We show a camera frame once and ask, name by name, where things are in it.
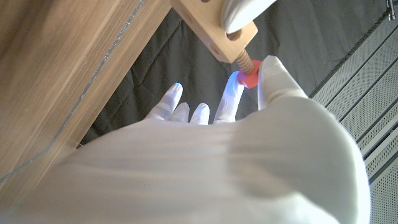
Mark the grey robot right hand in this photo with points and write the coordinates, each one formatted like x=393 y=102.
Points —
x=202 y=174

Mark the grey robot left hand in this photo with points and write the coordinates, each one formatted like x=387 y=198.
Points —
x=239 y=12

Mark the wooden block with holes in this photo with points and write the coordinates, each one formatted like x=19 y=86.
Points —
x=205 y=21

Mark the red-headed wooden screw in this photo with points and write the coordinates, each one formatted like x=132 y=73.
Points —
x=250 y=79

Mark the black backdrop curtain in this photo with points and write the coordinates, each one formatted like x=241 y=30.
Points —
x=295 y=31

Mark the large wooden board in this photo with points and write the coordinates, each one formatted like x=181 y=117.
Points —
x=93 y=77

